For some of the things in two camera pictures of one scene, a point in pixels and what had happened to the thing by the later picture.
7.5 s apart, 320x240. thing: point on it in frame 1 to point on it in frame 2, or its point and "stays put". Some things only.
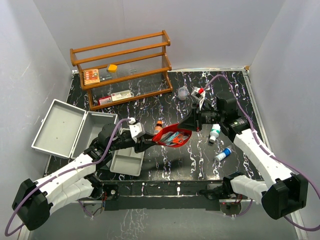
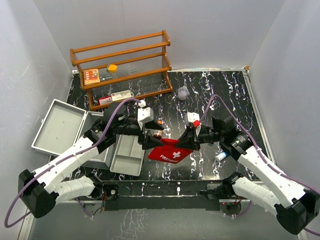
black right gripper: x=193 y=120 to x=189 y=139
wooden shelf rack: x=124 y=70 stays put
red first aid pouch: x=172 y=136 to x=170 y=151
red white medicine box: x=104 y=100 stays put
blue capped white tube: x=221 y=156 stays put
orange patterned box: x=91 y=76 stays put
